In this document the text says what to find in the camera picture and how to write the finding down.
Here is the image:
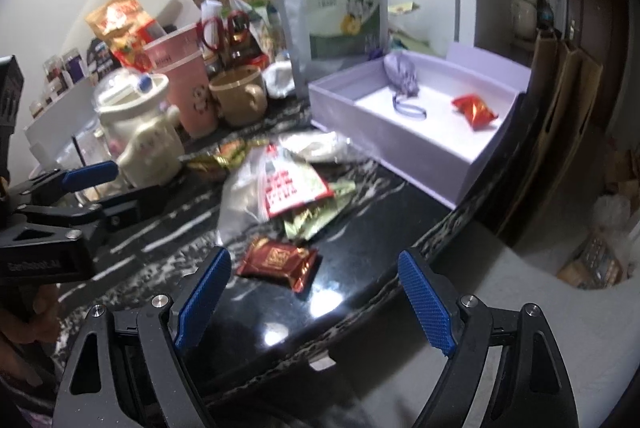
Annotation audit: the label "crumpled white tissue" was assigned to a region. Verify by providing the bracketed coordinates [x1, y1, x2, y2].
[262, 60, 297, 99]

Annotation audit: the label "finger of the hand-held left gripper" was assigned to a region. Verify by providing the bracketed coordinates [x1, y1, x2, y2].
[7, 160, 120, 205]
[15, 183, 184, 241]

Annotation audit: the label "brown glass bottle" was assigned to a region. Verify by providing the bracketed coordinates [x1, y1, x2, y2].
[227, 10, 257, 69]

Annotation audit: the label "person's left hand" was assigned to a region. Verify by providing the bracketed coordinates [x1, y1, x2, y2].
[0, 285, 59, 388]

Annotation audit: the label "white cartoon dog jar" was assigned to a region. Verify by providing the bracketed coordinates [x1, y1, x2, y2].
[94, 68, 183, 189]

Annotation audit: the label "red handled scissors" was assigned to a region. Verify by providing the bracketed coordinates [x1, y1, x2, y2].
[197, 9, 251, 51]

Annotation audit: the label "white rice cooker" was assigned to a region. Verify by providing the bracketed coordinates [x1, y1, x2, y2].
[512, 0, 541, 42]

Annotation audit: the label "lavender drawstring pouch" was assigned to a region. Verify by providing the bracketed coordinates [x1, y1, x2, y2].
[382, 52, 430, 119]

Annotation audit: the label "silver green standing pouch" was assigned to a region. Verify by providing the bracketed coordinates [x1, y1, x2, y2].
[264, 0, 391, 98]

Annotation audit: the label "folded cardboard sheets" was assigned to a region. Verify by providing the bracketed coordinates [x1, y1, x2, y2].
[500, 30, 603, 249]

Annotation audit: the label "brown red candy packet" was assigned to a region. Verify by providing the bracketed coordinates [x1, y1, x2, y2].
[235, 235, 321, 295]

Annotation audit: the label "brown door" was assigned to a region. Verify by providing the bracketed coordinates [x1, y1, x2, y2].
[565, 0, 630, 129]

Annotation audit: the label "beige mug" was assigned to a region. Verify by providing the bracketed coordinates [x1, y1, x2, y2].
[208, 65, 269, 127]

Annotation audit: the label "red orange candy packet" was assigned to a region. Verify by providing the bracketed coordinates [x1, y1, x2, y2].
[451, 94, 501, 131]

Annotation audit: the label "red white snack packet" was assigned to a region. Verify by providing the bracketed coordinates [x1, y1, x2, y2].
[260, 145, 335, 223]

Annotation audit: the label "pink paper cups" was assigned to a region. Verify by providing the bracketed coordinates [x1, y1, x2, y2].
[142, 24, 221, 139]

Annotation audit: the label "red snack bag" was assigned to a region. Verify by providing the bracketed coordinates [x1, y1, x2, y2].
[111, 35, 151, 71]

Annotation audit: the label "green tea packet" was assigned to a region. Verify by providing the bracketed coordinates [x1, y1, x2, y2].
[282, 200, 351, 243]
[320, 179, 358, 203]

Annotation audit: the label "white shelf with small bottles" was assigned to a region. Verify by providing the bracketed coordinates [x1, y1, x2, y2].
[22, 38, 113, 153]

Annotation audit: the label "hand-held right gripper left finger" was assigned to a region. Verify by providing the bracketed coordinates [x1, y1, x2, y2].
[52, 246, 232, 428]

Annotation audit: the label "white soft plastic bag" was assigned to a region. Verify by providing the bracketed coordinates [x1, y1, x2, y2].
[277, 130, 351, 165]

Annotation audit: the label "orange snack bag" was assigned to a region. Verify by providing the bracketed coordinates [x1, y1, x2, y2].
[84, 0, 158, 46]

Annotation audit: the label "bag of packets on floor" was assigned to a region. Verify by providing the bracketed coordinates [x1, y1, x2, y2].
[555, 193, 633, 291]

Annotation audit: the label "lavender cardboard box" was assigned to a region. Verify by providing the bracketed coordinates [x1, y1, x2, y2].
[307, 52, 526, 209]

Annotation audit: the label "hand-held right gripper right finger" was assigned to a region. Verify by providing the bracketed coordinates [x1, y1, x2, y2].
[397, 248, 581, 428]

